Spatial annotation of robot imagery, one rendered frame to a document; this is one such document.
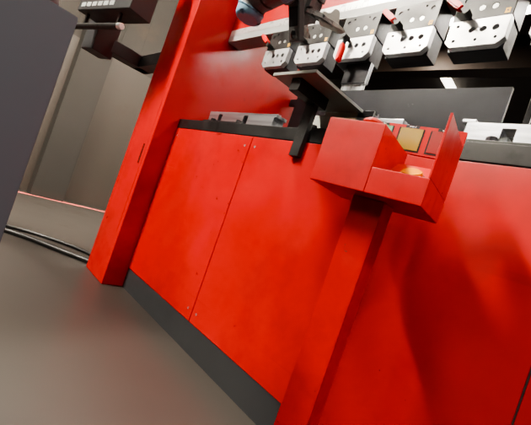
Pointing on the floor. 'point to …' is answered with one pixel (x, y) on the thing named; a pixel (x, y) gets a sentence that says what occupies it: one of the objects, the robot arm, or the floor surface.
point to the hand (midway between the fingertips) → (325, 38)
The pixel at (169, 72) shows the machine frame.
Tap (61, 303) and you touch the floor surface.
